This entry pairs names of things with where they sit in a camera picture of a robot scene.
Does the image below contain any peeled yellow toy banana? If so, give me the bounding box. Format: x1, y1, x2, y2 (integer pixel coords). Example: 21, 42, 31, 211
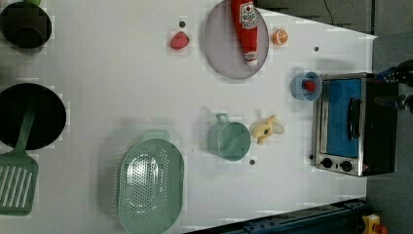
252, 115, 284, 145

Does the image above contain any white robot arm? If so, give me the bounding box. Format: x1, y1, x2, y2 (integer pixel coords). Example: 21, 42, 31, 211
374, 59, 413, 112

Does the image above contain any black silver toaster oven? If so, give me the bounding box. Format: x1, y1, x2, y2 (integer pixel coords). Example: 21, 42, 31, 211
314, 73, 398, 176

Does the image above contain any green measuring cup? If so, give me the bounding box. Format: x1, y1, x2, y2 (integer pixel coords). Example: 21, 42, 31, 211
207, 113, 250, 161

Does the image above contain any green oval colander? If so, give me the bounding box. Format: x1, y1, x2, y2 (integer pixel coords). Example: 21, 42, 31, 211
117, 130, 185, 234

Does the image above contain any grey round plate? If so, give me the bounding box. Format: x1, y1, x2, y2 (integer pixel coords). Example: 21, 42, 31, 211
204, 0, 269, 79

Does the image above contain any red strawberry toy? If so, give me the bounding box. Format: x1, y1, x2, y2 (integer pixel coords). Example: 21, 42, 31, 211
169, 31, 190, 50

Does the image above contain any small red toy in cup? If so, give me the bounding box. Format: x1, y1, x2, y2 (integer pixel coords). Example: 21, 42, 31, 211
303, 81, 316, 93

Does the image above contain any orange slice toy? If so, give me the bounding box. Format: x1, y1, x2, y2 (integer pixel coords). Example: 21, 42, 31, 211
272, 29, 288, 46

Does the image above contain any red ketchup bottle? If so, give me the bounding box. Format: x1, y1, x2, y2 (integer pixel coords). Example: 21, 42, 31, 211
230, 0, 258, 66

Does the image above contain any green slotted spatula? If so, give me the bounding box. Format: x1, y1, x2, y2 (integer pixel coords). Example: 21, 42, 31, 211
0, 99, 39, 216

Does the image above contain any small black cup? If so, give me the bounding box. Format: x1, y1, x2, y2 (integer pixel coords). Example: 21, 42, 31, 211
0, 1, 53, 49

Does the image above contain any green cylinder toy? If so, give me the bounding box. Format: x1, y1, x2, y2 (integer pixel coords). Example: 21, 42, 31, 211
23, 0, 42, 6

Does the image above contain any blue metal frame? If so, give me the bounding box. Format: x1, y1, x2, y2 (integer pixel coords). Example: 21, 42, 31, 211
186, 199, 371, 234

